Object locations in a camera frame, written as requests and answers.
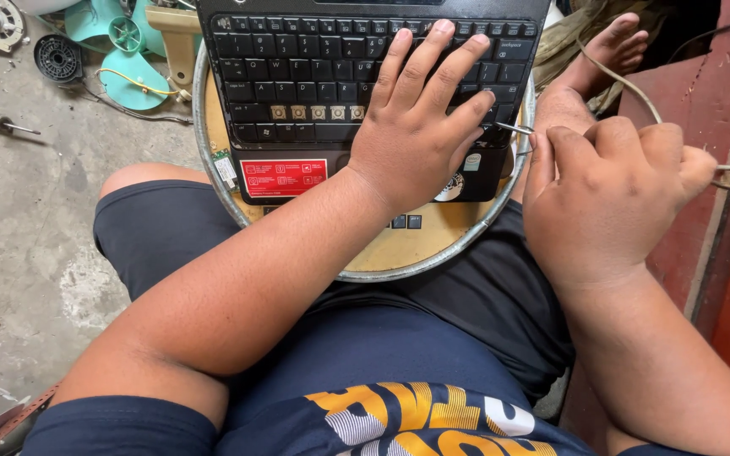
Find beige cable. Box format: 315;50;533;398
576;37;730;198

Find black laptop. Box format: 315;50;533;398
195;0;553;206

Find small green circuit card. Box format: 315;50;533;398
212;149;240;192

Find person's left hand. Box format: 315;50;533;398
346;19;496;217

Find metal tweezers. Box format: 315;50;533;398
495;121;537;157

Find navy printed shirt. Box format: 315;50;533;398
19;306;705;456

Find thin black wire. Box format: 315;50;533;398
60;81;194;125

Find teal plastic fan blade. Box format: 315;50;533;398
63;0;204;112

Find black round fan part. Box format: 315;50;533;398
33;34;84;84

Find person's right leg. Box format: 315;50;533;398
509;12;650;205

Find navy shorts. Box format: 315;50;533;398
92;179;576;407

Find yellow wire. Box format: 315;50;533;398
94;68;180;98

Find thin dark cable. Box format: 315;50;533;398
665;8;730;65

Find person's leg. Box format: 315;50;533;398
98;162;215;201
509;12;650;205

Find brown perforated strap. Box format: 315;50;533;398
0;382;63;456

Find person's right hand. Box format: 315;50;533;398
522;117;718;294

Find metal motor shaft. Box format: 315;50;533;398
0;113;42;136

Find round wooden stool metal rim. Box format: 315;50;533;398
192;39;537;283

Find person's left leg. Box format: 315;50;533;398
98;162;215;201

